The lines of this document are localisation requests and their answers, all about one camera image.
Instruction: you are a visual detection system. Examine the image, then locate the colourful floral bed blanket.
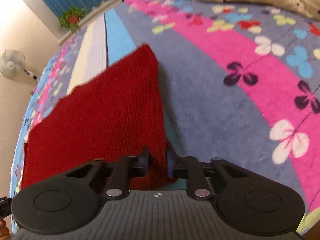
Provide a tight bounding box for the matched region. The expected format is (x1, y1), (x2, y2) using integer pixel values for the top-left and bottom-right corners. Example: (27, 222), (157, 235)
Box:
(9, 0), (319, 234)

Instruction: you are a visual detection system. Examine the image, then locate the white standing fan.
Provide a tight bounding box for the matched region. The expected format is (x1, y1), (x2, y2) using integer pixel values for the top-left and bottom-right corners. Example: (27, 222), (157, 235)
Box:
(1, 48), (39, 82)

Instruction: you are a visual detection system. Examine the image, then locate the green potted plant red pot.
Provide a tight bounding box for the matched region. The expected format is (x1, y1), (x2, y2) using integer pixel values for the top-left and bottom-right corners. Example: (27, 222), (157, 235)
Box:
(59, 6), (86, 33)

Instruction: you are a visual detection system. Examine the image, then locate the dark red knit sweater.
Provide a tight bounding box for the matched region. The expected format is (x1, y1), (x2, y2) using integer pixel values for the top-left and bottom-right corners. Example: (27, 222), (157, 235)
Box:
(21, 44), (174, 190)

